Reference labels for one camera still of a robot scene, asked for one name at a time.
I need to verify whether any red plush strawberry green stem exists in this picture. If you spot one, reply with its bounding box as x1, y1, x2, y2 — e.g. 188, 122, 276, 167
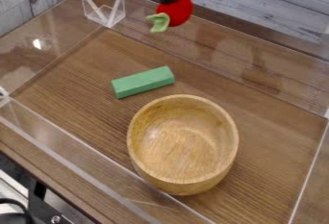
144, 0, 195, 34

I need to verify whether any green rectangular block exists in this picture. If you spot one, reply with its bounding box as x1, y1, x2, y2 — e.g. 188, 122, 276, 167
110, 66, 175, 99

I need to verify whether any wooden bowl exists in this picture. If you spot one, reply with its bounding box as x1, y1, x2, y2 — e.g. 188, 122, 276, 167
125, 94, 239, 196

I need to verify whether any black metal stand base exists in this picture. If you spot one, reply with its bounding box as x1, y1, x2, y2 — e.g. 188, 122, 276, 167
0, 179, 76, 224

